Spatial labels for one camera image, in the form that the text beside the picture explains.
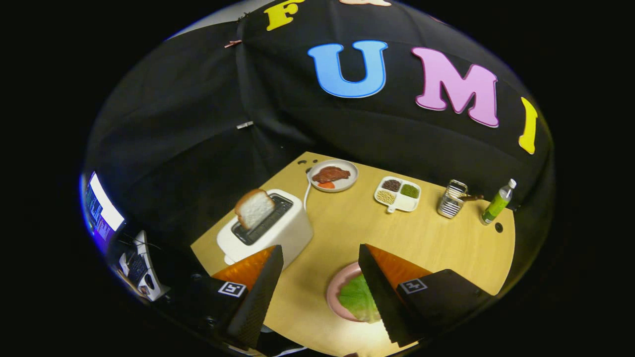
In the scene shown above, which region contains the dark keyboard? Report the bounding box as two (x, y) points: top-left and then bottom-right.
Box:
(124, 248), (148, 287)

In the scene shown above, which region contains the red meat piece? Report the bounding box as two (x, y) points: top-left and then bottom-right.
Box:
(312, 166), (351, 184)

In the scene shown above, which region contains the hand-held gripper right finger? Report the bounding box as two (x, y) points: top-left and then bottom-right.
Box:
(358, 243), (494, 348)

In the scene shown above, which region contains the pink round plate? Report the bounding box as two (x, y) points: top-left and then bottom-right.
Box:
(326, 261), (382, 323)

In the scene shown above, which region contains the computer monitor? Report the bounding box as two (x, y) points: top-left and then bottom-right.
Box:
(82, 171), (126, 243)

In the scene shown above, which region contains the white toaster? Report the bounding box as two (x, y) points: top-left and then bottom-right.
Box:
(216, 188), (314, 266)

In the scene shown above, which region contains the white divided seed dish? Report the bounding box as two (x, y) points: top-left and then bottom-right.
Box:
(374, 177), (422, 214)

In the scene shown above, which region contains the grey round plate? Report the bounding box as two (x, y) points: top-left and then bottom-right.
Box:
(307, 159), (359, 193)

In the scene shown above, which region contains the toasted white bread slice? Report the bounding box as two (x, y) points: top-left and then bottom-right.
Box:
(234, 188), (276, 231)

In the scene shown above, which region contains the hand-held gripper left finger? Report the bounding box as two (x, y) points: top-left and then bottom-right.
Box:
(164, 244), (284, 350)

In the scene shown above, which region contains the metal wire basket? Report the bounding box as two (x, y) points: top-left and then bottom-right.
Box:
(437, 179), (469, 219)

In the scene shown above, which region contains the green lettuce leaf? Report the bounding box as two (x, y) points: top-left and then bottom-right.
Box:
(338, 274), (382, 324)

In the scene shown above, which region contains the white side desk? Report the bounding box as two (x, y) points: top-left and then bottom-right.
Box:
(118, 230), (170, 302)

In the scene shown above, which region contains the green drink bottle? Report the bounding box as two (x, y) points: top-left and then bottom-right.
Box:
(480, 178), (517, 226)

